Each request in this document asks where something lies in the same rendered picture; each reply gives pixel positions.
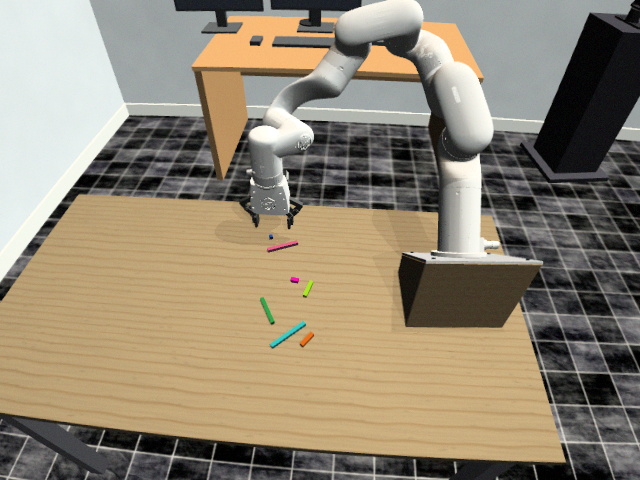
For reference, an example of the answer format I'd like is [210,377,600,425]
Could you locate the pink rod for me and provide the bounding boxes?
[267,240,298,253]

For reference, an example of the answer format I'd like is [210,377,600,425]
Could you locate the turquoise rod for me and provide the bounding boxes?
[270,321,306,349]

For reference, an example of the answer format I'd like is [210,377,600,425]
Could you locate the orange rod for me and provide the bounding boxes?
[300,332,314,347]

